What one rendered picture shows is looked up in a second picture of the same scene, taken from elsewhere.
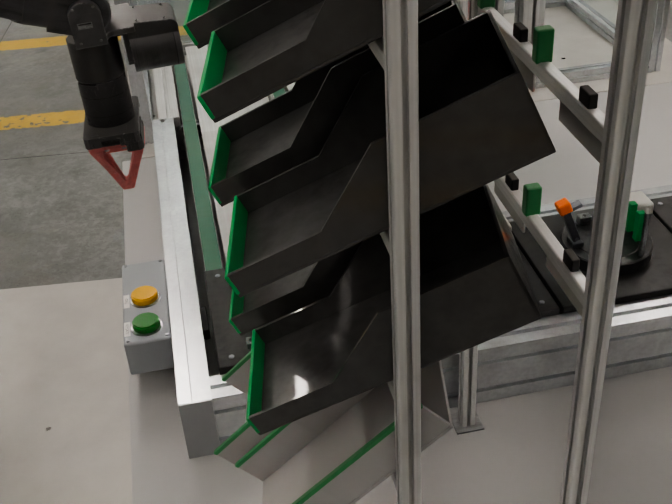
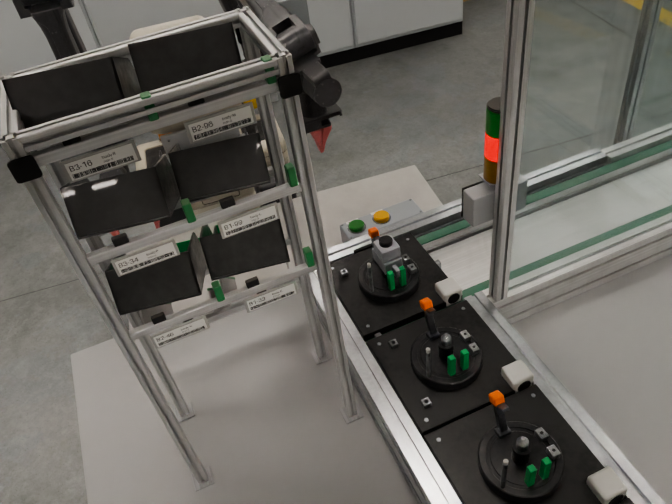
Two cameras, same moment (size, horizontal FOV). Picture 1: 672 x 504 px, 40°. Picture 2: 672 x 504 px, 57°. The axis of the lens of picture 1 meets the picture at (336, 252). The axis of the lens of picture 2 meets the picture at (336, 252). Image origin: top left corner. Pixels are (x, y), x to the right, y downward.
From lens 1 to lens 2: 127 cm
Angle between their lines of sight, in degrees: 63
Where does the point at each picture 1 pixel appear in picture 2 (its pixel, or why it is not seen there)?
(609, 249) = (104, 311)
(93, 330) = not seen: hidden behind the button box
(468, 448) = (328, 417)
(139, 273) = (405, 207)
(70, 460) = not seen: hidden behind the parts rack
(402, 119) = (53, 168)
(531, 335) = (390, 419)
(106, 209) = not seen: outside the picture
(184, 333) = (355, 244)
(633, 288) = (464, 486)
